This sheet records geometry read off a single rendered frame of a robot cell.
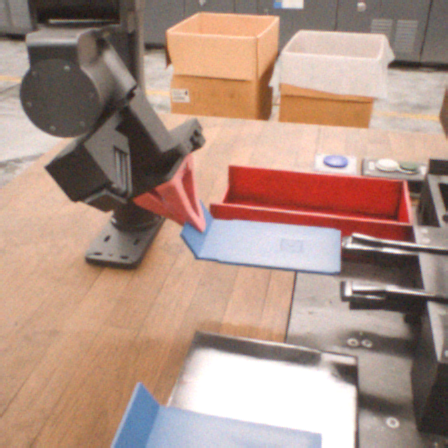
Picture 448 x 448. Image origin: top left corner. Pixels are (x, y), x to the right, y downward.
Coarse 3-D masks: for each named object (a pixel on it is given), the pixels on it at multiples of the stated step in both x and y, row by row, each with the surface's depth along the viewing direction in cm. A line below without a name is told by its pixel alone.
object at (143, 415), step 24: (144, 408) 41; (168, 408) 43; (120, 432) 38; (144, 432) 40; (168, 432) 41; (192, 432) 41; (216, 432) 41; (240, 432) 41; (264, 432) 41; (288, 432) 41; (312, 432) 41
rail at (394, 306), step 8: (392, 288) 46; (400, 288) 46; (400, 296) 46; (408, 296) 45; (416, 296) 45; (424, 296) 45; (432, 296) 45; (440, 296) 45; (392, 304) 46; (400, 304) 46; (408, 304) 46; (416, 304) 46; (424, 304) 45; (400, 312) 46; (408, 312) 46; (416, 312) 46
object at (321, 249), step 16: (208, 224) 54; (224, 224) 54; (240, 224) 54; (256, 224) 54; (192, 240) 50; (208, 240) 52; (224, 240) 52; (240, 240) 52; (256, 240) 52; (272, 240) 52; (304, 240) 51; (320, 240) 51; (336, 240) 51; (208, 256) 50; (224, 256) 49; (240, 256) 49; (256, 256) 49; (272, 256) 49; (288, 256) 49; (304, 256) 49; (320, 256) 49; (336, 256) 49; (336, 272) 47
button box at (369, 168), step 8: (368, 160) 82; (376, 160) 82; (400, 160) 82; (368, 168) 80; (376, 168) 80; (424, 168) 80; (368, 176) 78; (376, 176) 78; (384, 176) 78; (392, 176) 77; (400, 176) 77; (408, 176) 77; (416, 176) 77; (408, 184) 77; (416, 184) 77; (408, 192) 78; (416, 192) 78
